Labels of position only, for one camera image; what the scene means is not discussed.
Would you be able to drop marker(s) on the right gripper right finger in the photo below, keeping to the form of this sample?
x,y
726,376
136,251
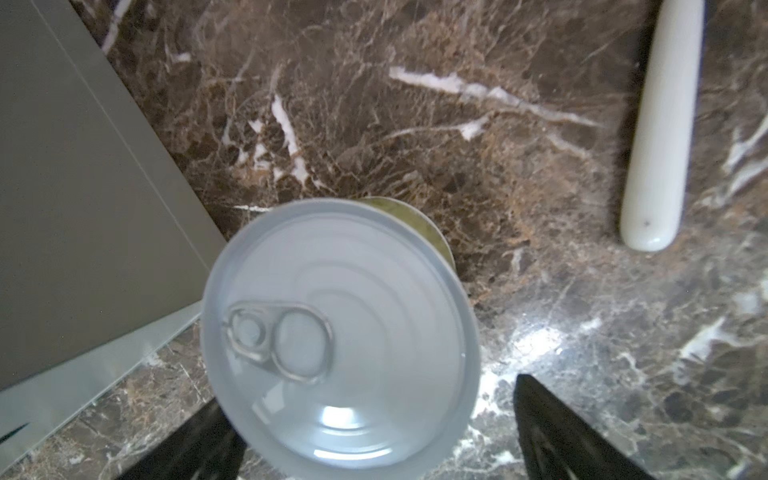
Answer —
x,y
558,444

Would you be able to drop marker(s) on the grey metal cabinet box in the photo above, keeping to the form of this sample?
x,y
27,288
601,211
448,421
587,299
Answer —
x,y
105,248

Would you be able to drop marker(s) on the green label can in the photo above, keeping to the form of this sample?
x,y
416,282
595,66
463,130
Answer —
x,y
339,340

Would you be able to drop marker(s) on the white handle fork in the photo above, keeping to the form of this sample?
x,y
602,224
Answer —
x,y
654,193

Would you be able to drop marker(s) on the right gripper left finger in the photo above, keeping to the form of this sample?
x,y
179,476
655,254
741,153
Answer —
x,y
206,446

